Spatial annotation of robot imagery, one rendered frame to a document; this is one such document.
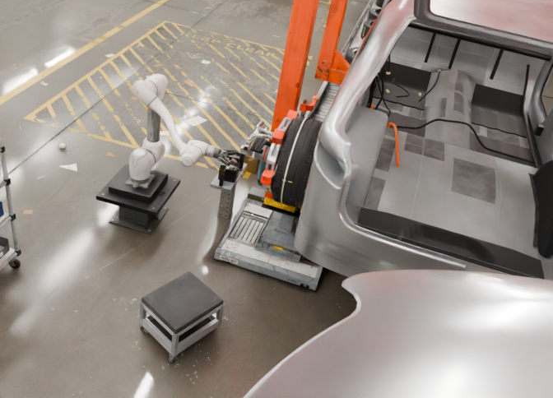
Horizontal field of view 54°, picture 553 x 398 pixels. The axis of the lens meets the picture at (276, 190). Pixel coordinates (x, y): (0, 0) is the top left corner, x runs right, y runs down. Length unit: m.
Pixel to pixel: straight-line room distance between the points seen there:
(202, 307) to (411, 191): 1.59
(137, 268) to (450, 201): 2.31
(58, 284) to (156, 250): 0.76
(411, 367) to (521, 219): 3.19
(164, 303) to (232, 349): 0.58
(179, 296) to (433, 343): 2.84
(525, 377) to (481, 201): 3.11
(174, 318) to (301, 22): 2.25
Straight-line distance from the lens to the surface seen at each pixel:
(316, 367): 0.83
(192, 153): 3.86
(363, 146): 3.59
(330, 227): 2.99
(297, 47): 4.19
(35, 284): 4.19
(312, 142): 3.74
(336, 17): 6.09
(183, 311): 3.49
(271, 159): 3.77
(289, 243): 4.24
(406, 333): 0.84
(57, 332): 3.87
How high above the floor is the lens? 2.94
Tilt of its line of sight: 35 degrees down
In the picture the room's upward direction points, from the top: 11 degrees clockwise
